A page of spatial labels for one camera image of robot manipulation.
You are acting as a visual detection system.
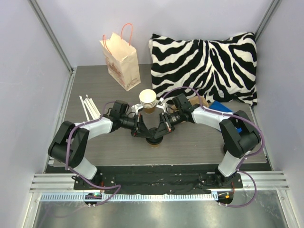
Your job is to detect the white wrapped straws bundle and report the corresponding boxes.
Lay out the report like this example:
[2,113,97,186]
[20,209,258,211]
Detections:
[79,95,101,121]

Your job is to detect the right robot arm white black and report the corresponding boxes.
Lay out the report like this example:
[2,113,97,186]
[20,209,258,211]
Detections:
[152,94,264,188]

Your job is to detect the cardboard cup carrier tray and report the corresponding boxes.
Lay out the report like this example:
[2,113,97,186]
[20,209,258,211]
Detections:
[166,95,209,123]

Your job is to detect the black plastic cup lid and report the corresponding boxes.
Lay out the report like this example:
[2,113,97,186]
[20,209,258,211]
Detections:
[146,127,163,142]

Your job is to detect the aluminium front rail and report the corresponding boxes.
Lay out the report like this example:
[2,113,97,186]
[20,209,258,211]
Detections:
[40,191,218,202]

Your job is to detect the stack of paper cups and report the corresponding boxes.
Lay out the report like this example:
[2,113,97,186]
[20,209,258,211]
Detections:
[139,89,157,114]

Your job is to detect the stack of black lids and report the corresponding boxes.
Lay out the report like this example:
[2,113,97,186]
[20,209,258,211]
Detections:
[223,145,228,154]

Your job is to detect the blue cloth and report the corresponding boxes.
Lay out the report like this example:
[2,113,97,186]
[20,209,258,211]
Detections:
[208,100,243,133]

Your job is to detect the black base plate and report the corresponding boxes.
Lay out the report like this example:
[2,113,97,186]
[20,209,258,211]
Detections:
[73,164,244,193]

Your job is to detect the kraft paper gift bag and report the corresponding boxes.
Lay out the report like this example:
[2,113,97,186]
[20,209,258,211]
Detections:
[100,29,141,91]

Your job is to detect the zebra print pillow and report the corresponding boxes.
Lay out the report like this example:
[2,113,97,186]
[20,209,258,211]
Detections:
[149,32,257,106]

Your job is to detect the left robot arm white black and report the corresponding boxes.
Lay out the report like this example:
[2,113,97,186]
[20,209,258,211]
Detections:
[48,100,153,190]

